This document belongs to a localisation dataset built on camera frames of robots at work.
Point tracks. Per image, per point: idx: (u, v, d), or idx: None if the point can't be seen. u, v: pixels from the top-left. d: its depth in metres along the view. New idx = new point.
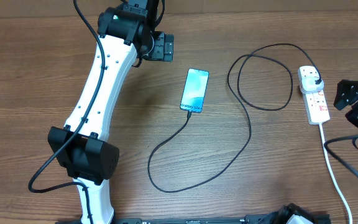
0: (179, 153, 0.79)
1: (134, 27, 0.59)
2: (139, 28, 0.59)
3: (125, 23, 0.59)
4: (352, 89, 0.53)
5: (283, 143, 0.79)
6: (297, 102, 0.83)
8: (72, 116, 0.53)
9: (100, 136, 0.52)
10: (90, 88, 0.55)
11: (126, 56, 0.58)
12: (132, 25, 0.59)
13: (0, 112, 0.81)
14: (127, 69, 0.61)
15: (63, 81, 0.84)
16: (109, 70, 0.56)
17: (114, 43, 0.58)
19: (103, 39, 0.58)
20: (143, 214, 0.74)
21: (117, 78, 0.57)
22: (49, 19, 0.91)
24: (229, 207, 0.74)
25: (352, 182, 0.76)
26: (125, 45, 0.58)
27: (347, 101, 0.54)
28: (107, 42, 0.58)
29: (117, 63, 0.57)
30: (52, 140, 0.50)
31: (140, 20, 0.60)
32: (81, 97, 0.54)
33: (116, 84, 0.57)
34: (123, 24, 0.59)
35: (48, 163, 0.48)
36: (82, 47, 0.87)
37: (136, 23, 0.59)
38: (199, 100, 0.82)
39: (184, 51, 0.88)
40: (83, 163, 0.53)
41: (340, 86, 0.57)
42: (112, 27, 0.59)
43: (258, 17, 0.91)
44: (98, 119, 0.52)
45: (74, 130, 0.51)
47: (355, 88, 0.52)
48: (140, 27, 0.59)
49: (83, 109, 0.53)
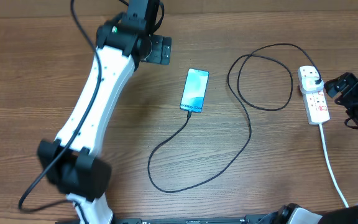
0: (179, 153, 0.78)
1: (133, 41, 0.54)
2: (138, 42, 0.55)
3: (125, 37, 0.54)
4: (340, 79, 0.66)
5: (283, 143, 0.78)
6: (297, 102, 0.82)
8: (63, 129, 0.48)
9: (92, 152, 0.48)
10: (84, 99, 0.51)
11: (123, 68, 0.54)
12: (132, 37, 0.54)
13: (2, 113, 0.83)
14: (123, 81, 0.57)
15: (64, 83, 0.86)
16: (105, 82, 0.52)
17: (112, 55, 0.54)
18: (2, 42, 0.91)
19: (100, 50, 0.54)
20: (143, 214, 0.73)
21: (114, 91, 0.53)
22: (52, 22, 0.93)
24: (229, 207, 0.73)
25: (355, 181, 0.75)
26: (123, 57, 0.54)
27: (337, 88, 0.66)
28: (105, 55, 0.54)
29: (114, 74, 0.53)
30: (42, 154, 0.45)
31: (140, 33, 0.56)
32: (74, 109, 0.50)
33: (114, 95, 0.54)
34: (122, 37, 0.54)
35: (36, 181, 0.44)
36: (84, 50, 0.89)
37: (136, 36, 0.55)
38: (199, 100, 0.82)
39: (184, 52, 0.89)
40: (73, 181, 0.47)
41: (325, 86, 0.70)
42: (111, 39, 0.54)
43: (258, 17, 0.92)
44: (91, 134, 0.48)
45: (65, 144, 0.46)
47: (342, 78, 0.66)
48: (140, 40, 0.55)
49: (76, 121, 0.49)
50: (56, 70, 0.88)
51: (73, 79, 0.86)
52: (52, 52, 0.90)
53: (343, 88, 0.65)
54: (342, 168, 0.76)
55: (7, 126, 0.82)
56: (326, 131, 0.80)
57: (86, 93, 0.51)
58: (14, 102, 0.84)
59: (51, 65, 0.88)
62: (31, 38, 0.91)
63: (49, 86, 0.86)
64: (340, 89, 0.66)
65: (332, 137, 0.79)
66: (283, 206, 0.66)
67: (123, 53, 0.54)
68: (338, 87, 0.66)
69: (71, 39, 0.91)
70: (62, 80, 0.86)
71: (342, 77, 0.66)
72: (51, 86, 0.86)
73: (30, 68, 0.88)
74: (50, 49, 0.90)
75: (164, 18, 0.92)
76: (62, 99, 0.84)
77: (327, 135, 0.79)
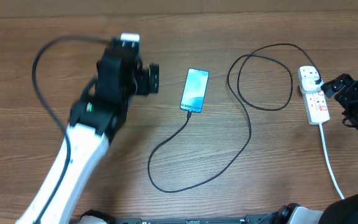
0: (179, 153, 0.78)
1: (108, 120, 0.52)
2: (112, 121, 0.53)
3: (99, 115, 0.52)
4: (336, 81, 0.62)
5: (283, 143, 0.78)
6: (297, 102, 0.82)
8: (23, 217, 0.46)
9: None
10: (50, 180, 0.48)
11: (96, 150, 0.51)
12: (107, 116, 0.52)
13: (2, 113, 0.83)
14: (96, 160, 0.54)
15: (64, 83, 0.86)
16: (73, 165, 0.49)
17: (84, 135, 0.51)
18: (2, 42, 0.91)
19: (72, 129, 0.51)
20: (143, 214, 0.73)
21: (82, 175, 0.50)
22: (51, 21, 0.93)
24: (229, 207, 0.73)
25: (355, 182, 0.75)
26: (96, 137, 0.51)
27: (335, 89, 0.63)
28: (77, 134, 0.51)
29: (84, 156, 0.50)
30: None
31: (113, 110, 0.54)
32: (38, 193, 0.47)
33: (80, 183, 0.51)
34: (96, 116, 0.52)
35: None
36: (83, 50, 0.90)
37: (110, 115, 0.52)
38: (199, 100, 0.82)
39: (184, 52, 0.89)
40: None
41: (321, 88, 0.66)
42: (85, 117, 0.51)
43: (258, 17, 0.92)
44: None
45: None
47: (338, 79, 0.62)
48: (114, 118, 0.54)
49: (37, 212, 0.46)
50: (56, 70, 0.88)
51: (73, 79, 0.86)
52: (52, 52, 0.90)
53: (340, 88, 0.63)
54: (342, 168, 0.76)
55: (7, 126, 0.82)
56: (326, 131, 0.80)
57: (53, 174, 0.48)
58: (14, 102, 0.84)
59: (51, 65, 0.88)
62: (31, 39, 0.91)
63: (49, 86, 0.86)
64: (338, 89, 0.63)
65: (332, 136, 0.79)
66: (283, 206, 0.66)
67: (97, 133, 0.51)
68: (335, 88, 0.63)
69: (71, 39, 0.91)
70: (62, 80, 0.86)
71: (337, 78, 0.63)
72: (51, 86, 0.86)
73: (30, 68, 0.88)
74: (50, 49, 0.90)
75: (164, 18, 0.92)
76: (62, 99, 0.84)
77: (327, 134, 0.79)
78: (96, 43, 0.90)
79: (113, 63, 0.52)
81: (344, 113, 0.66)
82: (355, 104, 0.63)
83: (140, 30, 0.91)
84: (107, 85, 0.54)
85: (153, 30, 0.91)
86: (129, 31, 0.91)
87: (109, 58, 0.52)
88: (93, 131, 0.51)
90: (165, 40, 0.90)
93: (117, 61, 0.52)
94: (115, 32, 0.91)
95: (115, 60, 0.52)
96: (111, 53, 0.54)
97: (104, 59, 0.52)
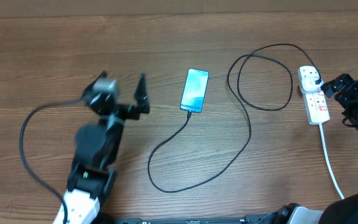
0: (179, 153, 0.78)
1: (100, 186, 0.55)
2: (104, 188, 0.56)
3: (91, 185, 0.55)
4: (337, 80, 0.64)
5: (283, 143, 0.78)
6: (297, 102, 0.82)
8: None
9: None
10: None
11: (91, 210, 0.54)
12: (99, 184, 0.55)
13: (3, 113, 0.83)
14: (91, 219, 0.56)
15: (64, 83, 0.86)
16: None
17: (81, 200, 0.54)
18: (2, 42, 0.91)
19: (69, 193, 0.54)
20: (143, 214, 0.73)
21: None
22: (51, 21, 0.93)
24: (229, 207, 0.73)
25: (355, 182, 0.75)
26: (91, 200, 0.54)
27: (335, 88, 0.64)
28: (74, 199, 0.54)
29: (79, 216, 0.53)
30: None
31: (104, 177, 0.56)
32: None
33: None
34: (89, 183, 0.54)
35: None
36: (83, 50, 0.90)
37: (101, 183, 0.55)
38: (199, 100, 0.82)
39: (184, 51, 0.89)
40: None
41: (321, 88, 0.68)
42: (81, 183, 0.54)
43: (258, 17, 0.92)
44: None
45: None
47: (339, 78, 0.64)
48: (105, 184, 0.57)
49: None
50: (56, 70, 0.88)
51: (73, 79, 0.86)
52: (52, 52, 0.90)
53: (340, 88, 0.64)
54: (342, 168, 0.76)
55: (7, 126, 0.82)
56: (326, 131, 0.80)
57: None
58: (14, 102, 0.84)
59: (51, 65, 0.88)
62: (31, 39, 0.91)
63: (49, 86, 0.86)
64: (338, 89, 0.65)
65: (332, 136, 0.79)
66: (283, 206, 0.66)
67: (92, 196, 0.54)
68: (335, 88, 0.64)
69: (71, 39, 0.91)
70: (62, 80, 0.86)
71: (337, 78, 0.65)
72: (51, 86, 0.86)
73: (30, 68, 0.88)
74: (50, 49, 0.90)
75: (164, 18, 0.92)
76: (62, 99, 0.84)
77: (327, 134, 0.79)
78: (96, 43, 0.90)
79: (85, 158, 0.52)
81: (344, 113, 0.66)
82: (355, 104, 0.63)
83: (140, 30, 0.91)
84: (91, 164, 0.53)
85: (153, 30, 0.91)
86: (129, 31, 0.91)
87: (81, 154, 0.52)
88: (88, 196, 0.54)
90: (165, 40, 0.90)
93: (90, 157, 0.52)
94: (115, 32, 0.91)
95: (88, 155, 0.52)
96: (82, 143, 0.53)
97: (79, 155, 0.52)
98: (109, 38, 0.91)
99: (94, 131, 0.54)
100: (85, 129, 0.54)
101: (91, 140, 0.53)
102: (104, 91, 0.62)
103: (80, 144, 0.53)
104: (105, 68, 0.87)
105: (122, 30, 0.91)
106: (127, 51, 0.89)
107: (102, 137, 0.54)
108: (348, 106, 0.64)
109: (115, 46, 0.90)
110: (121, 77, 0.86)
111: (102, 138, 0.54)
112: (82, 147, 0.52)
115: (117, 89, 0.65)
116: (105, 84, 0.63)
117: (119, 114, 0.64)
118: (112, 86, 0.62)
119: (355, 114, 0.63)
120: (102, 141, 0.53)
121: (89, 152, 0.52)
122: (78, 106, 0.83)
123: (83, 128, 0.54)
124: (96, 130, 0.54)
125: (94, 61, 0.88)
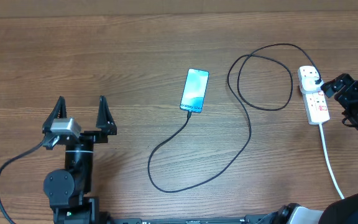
0: (179, 153, 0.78)
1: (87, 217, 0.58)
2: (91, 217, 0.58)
3: (79, 219, 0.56)
4: (337, 80, 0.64)
5: (283, 143, 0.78)
6: (297, 102, 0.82)
8: None
9: None
10: None
11: None
12: (86, 216, 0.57)
13: (2, 113, 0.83)
14: None
15: (64, 83, 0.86)
16: None
17: None
18: (2, 42, 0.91)
19: None
20: (143, 214, 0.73)
21: None
22: (51, 21, 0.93)
24: (229, 207, 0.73)
25: (355, 182, 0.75)
26: None
27: (335, 88, 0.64)
28: None
29: None
30: None
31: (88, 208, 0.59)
32: None
33: None
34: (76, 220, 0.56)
35: None
36: (83, 50, 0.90)
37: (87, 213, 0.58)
38: (199, 101, 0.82)
39: (184, 51, 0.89)
40: None
41: (321, 88, 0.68)
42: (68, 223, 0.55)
43: (258, 17, 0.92)
44: None
45: None
47: (339, 78, 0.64)
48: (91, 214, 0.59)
49: None
50: (56, 70, 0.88)
51: (73, 79, 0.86)
52: (52, 52, 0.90)
53: (340, 88, 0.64)
54: (342, 168, 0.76)
55: (7, 126, 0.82)
56: (327, 131, 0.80)
57: None
58: (14, 101, 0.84)
59: (51, 65, 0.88)
62: (31, 39, 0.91)
63: (49, 86, 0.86)
64: (338, 89, 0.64)
65: (332, 136, 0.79)
66: (283, 206, 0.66)
67: None
68: (335, 88, 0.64)
69: (71, 39, 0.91)
70: (62, 80, 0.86)
71: (337, 77, 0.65)
72: (51, 86, 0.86)
73: (30, 68, 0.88)
74: (50, 49, 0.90)
75: (164, 18, 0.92)
76: None
77: (327, 134, 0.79)
78: (96, 43, 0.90)
79: (62, 205, 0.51)
81: (344, 113, 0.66)
82: (355, 104, 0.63)
83: (140, 30, 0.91)
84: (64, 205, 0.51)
85: (153, 30, 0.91)
86: (129, 31, 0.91)
87: (56, 203, 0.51)
88: None
90: (166, 40, 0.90)
93: (66, 203, 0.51)
94: (115, 32, 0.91)
95: (64, 202, 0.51)
96: (54, 193, 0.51)
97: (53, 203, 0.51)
98: (110, 38, 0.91)
99: (61, 177, 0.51)
100: (50, 177, 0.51)
101: (61, 186, 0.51)
102: (63, 133, 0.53)
103: (51, 194, 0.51)
104: (105, 68, 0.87)
105: (122, 30, 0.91)
106: (127, 51, 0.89)
107: (71, 180, 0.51)
108: (348, 106, 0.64)
109: (115, 46, 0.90)
110: (121, 77, 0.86)
111: (72, 180, 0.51)
112: (55, 196, 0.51)
115: (76, 124, 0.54)
116: (62, 125, 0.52)
117: (85, 145, 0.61)
118: (69, 128, 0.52)
119: (355, 114, 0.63)
120: (73, 184, 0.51)
121: (63, 199, 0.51)
122: (78, 106, 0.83)
123: (49, 177, 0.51)
124: (61, 173, 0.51)
125: (94, 61, 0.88)
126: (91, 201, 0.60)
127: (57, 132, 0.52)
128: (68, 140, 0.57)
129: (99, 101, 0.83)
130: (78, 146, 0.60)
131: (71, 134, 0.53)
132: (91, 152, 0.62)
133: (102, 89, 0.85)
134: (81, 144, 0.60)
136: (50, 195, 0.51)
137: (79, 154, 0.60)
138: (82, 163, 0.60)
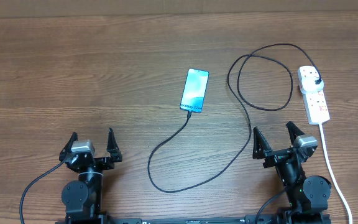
0: (179, 153, 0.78)
1: None
2: None
3: None
4: (307, 150, 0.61)
5: (283, 143, 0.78)
6: (297, 102, 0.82)
8: None
9: None
10: None
11: None
12: None
13: (2, 112, 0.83)
14: None
15: (64, 82, 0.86)
16: None
17: None
18: (2, 42, 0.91)
19: None
20: (143, 214, 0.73)
21: None
22: (51, 21, 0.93)
24: (229, 207, 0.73)
25: (355, 181, 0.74)
26: None
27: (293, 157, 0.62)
28: None
29: None
30: None
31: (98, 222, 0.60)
32: None
33: None
34: None
35: None
36: (83, 50, 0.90)
37: None
38: (199, 101, 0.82)
39: (184, 51, 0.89)
40: None
41: (308, 145, 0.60)
42: None
43: (258, 18, 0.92)
44: None
45: None
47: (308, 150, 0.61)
48: None
49: None
50: (56, 70, 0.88)
51: (73, 79, 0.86)
52: (52, 52, 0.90)
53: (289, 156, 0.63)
54: (342, 168, 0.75)
55: (7, 126, 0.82)
56: (326, 130, 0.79)
57: None
58: (14, 101, 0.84)
59: (51, 65, 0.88)
62: (31, 39, 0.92)
63: (49, 85, 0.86)
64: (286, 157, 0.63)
65: (332, 136, 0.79)
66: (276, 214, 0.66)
67: None
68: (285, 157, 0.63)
69: (71, 39, 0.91)
70: (62, 79, 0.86)
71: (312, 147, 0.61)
72: (51, 86, 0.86)
73: (30, 68, 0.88)
74: (50, 49, 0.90)
75: (164, 18, 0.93)
76: (62, 99, 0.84)
77: (327, 134, 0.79)
78: (96, 43, 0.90)
79: (76, 212, 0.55)
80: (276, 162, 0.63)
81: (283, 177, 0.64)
82: (270, 154, 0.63)
83: (140, 30, 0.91)
84: (77, 213, 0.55)
85: (153, 30, 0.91)
86: (129, 31, 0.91)
87: (71, 210, 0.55)
88: None
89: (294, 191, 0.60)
90: (166, 40, 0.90)
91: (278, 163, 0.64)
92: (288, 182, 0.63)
93: (80, 210, 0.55)
94: (115, 32, 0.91)
95: (79, 208, 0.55)
96: (70, 200, 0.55)
97: (68, 210, 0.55)
98: (110, 38, 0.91)
99: (77, 186, 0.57)
100: (68, 186, 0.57)
101: (76, 195, 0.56)
102: (81, 150, 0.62)
103: (68, 201, 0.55)
104: (105, 68, 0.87)
105: (122, 30, 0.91)
106: (127, 51, 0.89)
107: (86, 188, 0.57)
108: None
109: (115, 46, 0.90)
110: (120, 76, 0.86)
111: (86, 188, 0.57)
112: (71, 203, 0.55)
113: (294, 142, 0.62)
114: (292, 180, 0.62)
115: (92, 145, 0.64)
116: (81, 144, 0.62)
117: (97, 167, 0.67)
118: (87, 146, 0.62)
119: (273, 160, 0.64)
120: (86, 191, 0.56)
121: (78, 205, 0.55)
122: (78, 106, 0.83)
123: (67, 186, 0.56)
124: (78, 183, 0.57)
125: (94, 61, 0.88)
126: (100, 218, 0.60)
127: (76, 152, 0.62)
128: (82, 163, 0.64)
129: (99, 101, 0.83)
130: (91, 167, 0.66)
131: (88, 154, 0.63)
132: (101, 173, 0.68)
133: (102, 89, 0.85)
134: (94, 165, 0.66)
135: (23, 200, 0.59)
136: (67, 203, 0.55)
137: (91, 174, 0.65)
138: (94, 182, 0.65)
